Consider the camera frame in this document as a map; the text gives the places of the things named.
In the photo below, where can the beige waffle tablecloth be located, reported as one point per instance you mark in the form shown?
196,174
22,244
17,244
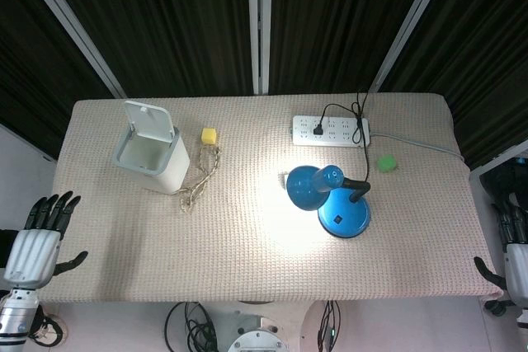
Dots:
264,199

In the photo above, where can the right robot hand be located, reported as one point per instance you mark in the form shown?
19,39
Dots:
515,261

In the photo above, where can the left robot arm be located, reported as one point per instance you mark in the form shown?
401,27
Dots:
14,319

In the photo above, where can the white frame post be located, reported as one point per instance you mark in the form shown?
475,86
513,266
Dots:
410,24
259,24
70,18

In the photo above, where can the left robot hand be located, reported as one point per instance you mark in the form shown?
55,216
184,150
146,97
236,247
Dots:
34,251

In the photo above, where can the green cube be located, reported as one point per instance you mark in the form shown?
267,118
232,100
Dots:
387,162

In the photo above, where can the yellow cube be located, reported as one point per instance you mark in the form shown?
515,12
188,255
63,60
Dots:
209,136

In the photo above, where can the robot base column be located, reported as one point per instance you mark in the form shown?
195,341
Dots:
257,335

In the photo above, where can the white power strip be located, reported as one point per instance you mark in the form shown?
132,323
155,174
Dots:
330,131

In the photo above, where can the blue desk lamp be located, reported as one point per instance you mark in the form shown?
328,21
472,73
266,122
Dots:
330,199

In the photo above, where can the white trash bin with lid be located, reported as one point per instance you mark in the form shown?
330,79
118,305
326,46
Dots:
152,154

